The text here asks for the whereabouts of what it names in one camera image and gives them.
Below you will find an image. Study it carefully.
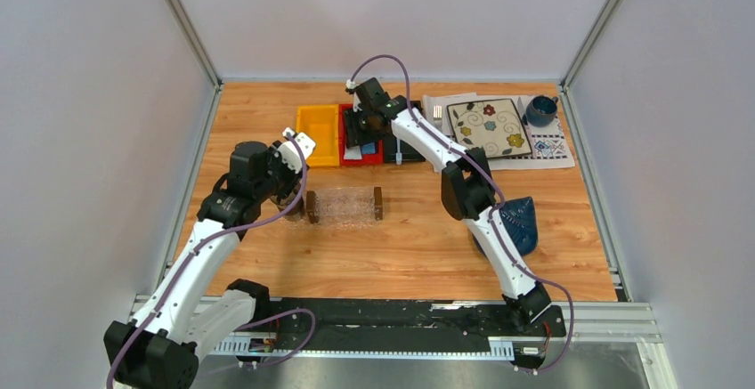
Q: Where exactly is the clear textured glass tray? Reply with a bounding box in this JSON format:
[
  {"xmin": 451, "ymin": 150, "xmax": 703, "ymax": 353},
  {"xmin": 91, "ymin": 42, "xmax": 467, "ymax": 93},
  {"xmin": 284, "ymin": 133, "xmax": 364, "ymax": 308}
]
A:
[{"xmin": 277, "ymin": 189, "xmax": 387, "ymax": 232}]

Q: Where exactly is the black plastic bin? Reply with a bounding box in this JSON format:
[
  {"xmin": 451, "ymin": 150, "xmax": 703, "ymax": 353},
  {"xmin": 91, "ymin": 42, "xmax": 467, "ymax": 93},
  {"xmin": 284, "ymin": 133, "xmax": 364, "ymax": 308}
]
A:
[{"xmin": 379, "ymin": 129, "xmax": 426, "ymax": 165}]

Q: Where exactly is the white toothpaste tube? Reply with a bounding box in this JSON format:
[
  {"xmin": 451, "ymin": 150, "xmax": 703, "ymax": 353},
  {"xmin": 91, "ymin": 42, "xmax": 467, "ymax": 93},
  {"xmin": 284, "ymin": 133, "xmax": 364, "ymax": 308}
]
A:
[{"xmin": 343, "ymin": 146, "xmax": 362, "ymax": 161}]

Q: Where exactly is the blue shell shaped dish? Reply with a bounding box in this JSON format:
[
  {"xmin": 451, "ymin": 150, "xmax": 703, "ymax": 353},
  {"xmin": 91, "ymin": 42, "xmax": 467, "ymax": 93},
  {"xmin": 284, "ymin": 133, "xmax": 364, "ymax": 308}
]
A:
[{"xmin": 493, "ymin": 196, "xmax": 539, "ymax": 256}]

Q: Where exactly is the blue toothpaste tube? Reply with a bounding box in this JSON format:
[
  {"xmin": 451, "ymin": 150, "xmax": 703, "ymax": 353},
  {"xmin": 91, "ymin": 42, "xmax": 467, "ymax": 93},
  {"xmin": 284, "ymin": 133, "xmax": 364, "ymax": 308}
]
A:
[{"xmin": 361, "ymin": 142, "xmax": 378, "ymax": 156}]

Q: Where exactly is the white patterned placemat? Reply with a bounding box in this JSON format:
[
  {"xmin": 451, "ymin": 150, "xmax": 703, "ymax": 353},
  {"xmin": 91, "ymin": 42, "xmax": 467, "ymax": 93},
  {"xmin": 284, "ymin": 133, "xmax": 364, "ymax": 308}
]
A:
[{"xmin": 421, "ymin": 93, "xmax": 575, "ymax": 170}]

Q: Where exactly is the grey left frame post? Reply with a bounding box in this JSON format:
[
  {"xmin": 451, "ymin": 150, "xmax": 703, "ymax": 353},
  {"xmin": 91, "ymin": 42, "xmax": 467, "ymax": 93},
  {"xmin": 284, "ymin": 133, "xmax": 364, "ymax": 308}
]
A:
[{"xmin": 166, "ymin": 0, "xmax": 223, "ymax": 90}]

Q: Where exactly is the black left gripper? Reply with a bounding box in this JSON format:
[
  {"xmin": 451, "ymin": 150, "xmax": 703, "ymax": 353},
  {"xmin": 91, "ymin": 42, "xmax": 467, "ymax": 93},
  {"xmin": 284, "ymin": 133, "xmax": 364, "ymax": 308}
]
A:
[{"xmin": 254, "ymin": 141, "xmax": 310, "ymax": 202}]

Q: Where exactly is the red plastic bin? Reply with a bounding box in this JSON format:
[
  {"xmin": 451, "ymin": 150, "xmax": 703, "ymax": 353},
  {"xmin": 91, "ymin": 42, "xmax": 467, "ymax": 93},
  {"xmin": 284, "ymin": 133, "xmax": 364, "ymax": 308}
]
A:
[{"xmin": 338, "ymin": 103, "xmax": 383, "ymax": 166}]

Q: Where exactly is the grey aluminium frame post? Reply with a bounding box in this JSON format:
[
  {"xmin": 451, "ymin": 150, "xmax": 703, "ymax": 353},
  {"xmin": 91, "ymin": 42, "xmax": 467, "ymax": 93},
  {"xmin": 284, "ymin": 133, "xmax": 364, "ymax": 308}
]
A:
[{"xmin": 557, "ymin": 0, "xmax": 645, "ymax": 90}]

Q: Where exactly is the clear textured toiletry holder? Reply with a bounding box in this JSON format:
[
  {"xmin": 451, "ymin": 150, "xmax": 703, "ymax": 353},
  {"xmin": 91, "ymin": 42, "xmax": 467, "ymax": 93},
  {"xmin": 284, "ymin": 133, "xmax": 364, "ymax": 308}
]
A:
[{"xmin": 305, "ymin": 186, "xmax": 385, "ymax": 225}]

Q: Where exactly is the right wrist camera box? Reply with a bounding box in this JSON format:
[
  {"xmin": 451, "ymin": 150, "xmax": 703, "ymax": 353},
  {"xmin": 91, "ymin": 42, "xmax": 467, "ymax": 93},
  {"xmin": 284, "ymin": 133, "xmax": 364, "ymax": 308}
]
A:
[{"xmin": 345, "ymin": 79, "xmax": 361, "ymax": 95}]

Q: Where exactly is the yellow plastic bin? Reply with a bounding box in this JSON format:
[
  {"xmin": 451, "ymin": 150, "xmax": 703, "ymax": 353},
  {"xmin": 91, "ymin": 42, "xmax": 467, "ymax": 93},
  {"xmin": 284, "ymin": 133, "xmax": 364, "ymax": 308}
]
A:
[{"xmin": 296, "ymin": 104, "xmax": 340, "ymax": 167}]

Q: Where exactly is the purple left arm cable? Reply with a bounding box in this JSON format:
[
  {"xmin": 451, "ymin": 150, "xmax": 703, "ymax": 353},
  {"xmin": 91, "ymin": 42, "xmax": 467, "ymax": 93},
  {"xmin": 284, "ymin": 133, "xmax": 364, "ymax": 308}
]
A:
[{"xmin": 104, "ymin": 133, "xmax": 309, "ymax": 389}]

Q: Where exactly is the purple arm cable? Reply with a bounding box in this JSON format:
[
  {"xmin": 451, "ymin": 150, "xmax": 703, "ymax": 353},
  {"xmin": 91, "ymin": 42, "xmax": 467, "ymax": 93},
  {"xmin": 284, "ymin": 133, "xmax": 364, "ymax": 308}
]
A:
[
  {"xmin": 104, "ymin": 133, "xmax": 309, "ymax": 389},
  {"xmin": 349, "ymin": 54, "xmax": 576, "ymax": 375}
]

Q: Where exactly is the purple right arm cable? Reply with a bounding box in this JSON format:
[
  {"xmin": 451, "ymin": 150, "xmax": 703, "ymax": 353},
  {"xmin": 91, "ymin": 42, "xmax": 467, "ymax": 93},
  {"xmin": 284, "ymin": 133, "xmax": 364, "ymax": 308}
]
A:
[{"xmin": 349, "ymin": 54, "xmax": 576, "ymax": 375}]

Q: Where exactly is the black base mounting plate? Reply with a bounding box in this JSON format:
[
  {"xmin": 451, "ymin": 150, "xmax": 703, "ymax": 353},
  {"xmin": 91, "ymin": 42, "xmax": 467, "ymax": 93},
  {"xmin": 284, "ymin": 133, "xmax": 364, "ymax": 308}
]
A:
[{"xmin": 252, "ymin": 297, "xmax": 567, "ymax": 353}]

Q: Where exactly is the blue ceramic mug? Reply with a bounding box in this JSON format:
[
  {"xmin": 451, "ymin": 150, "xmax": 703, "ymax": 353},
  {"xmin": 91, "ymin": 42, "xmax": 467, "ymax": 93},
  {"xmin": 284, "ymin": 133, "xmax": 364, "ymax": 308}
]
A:
[{"xmin": 524, "ymin": 95, "xmax": 558, "ymax": 127}]

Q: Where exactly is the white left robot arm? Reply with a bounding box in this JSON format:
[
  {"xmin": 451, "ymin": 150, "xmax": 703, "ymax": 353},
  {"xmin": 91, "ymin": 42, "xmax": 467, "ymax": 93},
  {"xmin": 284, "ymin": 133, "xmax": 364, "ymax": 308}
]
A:
[{"xmin": 104, "ymin": 130, "xmax": 316, "ymax": 388}]

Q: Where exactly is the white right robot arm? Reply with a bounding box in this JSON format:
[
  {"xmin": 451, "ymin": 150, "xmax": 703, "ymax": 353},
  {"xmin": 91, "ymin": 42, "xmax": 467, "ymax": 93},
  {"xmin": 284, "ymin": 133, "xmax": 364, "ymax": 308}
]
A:
[{"xmin": 345, "ymin": 77, "xmax": 551, "ymax": 335}]

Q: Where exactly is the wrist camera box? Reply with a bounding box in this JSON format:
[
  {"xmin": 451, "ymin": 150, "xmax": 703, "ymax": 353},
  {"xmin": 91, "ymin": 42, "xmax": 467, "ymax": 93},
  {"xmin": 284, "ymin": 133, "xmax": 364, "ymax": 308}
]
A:
[
  {"xmin": 345, "ymin": 79, "xmax": 361, "ymax": 95},
  {"xmin": 277, "ymin": 127, "xmax": 316, "ymax": 174}
]

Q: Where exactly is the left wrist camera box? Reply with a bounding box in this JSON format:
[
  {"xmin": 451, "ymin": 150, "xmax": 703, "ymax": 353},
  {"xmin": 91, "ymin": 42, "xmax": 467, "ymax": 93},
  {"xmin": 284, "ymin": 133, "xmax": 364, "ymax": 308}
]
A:
[{"xmin": 277, "ymin": 127, "xmax": 316, "ymax": 174}]

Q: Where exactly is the pink handled knife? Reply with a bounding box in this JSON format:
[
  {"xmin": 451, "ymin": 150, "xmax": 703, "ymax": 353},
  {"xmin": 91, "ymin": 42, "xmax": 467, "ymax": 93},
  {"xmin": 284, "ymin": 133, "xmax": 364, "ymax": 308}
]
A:
[{"xmin": 516, "ymin": 96, "xmax": 527, "ymax": 126}]

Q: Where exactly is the pink handled fork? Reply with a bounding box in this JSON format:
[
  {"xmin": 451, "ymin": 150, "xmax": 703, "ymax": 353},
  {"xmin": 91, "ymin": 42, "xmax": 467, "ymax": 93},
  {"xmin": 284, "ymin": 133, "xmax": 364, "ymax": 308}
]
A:
[{"xmin": 432, "ymin": 105, "xmax": 443, "ymax": 131}]

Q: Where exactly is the floral square ceramic plate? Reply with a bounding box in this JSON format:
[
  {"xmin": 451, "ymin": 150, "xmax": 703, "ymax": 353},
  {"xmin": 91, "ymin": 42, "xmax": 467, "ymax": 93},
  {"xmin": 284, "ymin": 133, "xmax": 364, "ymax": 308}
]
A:
[{"xmin": 446, "ymin": 98, "xmax": 532, "ymax": 159}]

